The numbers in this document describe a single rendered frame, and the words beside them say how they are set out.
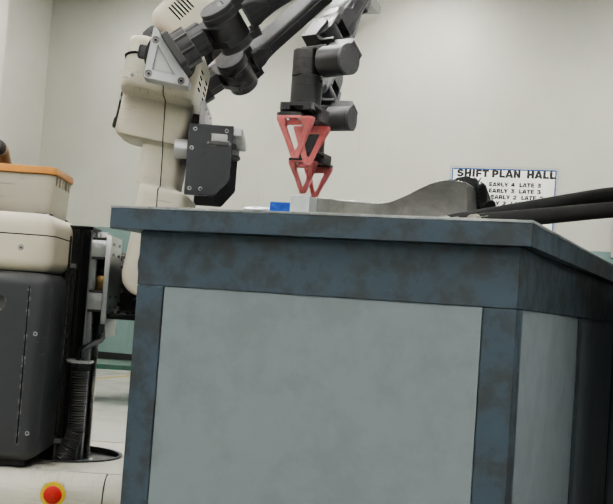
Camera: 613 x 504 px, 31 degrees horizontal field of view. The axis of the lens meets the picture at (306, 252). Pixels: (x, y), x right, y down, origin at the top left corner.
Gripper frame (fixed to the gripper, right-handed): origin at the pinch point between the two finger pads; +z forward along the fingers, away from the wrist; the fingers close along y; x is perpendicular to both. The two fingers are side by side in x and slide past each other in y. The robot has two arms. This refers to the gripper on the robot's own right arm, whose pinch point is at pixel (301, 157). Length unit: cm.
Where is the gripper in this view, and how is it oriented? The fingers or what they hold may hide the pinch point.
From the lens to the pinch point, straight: 202.8
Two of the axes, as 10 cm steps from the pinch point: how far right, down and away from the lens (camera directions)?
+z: -0.7, 10.0, -0.6
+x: -9.5, -0.5, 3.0
